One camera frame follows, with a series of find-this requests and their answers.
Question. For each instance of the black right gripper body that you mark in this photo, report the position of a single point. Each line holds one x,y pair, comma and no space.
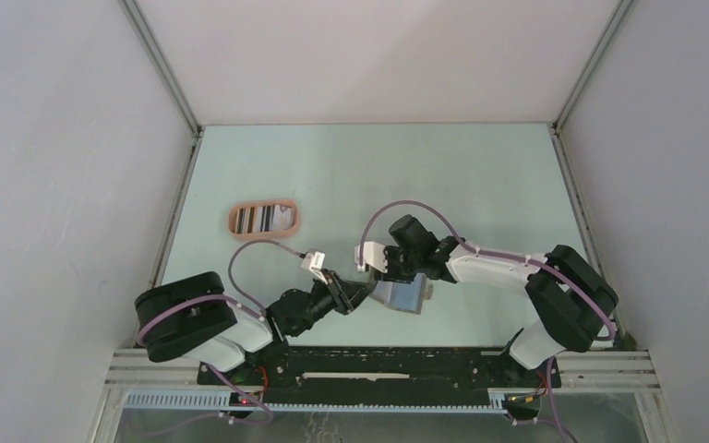
402,266

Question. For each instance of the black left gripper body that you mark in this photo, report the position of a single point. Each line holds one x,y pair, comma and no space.
320,302

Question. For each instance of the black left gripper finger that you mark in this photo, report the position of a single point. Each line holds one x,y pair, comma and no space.
337,290
352,297

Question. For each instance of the taupe leather card holder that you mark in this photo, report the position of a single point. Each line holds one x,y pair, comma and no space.
404,297

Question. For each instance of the peach plastic card tray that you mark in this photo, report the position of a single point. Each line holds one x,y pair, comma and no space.
269,235

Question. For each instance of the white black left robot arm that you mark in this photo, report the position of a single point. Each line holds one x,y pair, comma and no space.
194,318

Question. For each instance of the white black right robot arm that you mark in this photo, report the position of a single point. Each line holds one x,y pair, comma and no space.
573,303

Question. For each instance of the stack of credit cards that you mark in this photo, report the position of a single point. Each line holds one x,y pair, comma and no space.
263,219

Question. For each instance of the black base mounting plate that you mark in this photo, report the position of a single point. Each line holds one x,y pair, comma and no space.
296,375

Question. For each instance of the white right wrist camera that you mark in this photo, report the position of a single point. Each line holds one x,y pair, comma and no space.
371,255

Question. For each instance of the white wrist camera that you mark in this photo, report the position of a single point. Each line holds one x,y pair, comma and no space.
371,255
313,261

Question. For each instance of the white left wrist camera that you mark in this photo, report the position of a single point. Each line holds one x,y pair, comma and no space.
313,261

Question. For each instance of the white cable duct strip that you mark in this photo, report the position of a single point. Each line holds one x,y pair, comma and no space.
222,401

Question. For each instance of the aluminium frame rail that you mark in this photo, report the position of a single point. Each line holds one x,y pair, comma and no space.
132,368

